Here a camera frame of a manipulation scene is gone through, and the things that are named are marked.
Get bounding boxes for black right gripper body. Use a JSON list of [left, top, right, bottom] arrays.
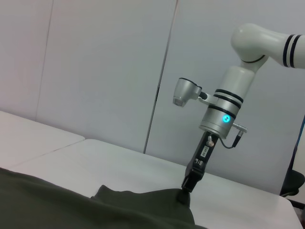
[[186, 130, 219, 177]]

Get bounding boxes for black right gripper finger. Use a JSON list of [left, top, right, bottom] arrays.
[[176, 167, 204, 205]]

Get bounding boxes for dark green printed t-shirt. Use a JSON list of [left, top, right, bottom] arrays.
[[0, 167, 209, 229]]

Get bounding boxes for black office chair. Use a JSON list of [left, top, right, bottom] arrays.
[[280, 169, 305, 198]]

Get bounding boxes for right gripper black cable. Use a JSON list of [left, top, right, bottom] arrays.
[[207, 132, 243, 149]]

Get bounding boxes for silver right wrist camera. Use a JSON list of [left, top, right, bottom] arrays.
[[172, 77, 215, 108]]

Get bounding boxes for dark blue slanted post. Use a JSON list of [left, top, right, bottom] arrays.
[[282, 114, 305, 191]]

